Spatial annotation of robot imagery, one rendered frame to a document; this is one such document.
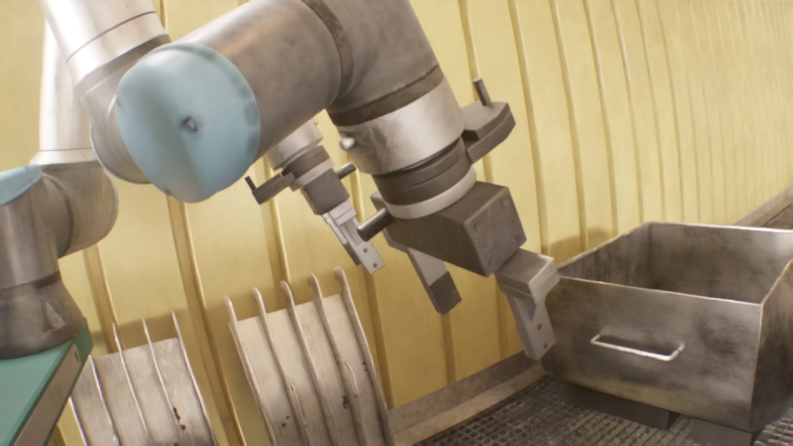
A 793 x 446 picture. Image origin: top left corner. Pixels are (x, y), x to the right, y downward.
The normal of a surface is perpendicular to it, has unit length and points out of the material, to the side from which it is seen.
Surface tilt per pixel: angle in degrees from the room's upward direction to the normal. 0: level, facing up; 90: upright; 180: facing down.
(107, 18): 95
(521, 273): 25
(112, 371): 63
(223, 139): 110
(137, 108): 115
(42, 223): 90
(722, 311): 90
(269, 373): 71
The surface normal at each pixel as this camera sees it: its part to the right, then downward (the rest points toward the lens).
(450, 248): -0.74, 0.57
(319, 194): 0.21, 0.02
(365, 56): 0.83, 0.40
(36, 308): 0.72, -0.35
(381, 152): -0.32, 0.58
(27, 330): 0.57, -0.30
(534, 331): 0.54, 0.18
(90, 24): 0.29, 0.31
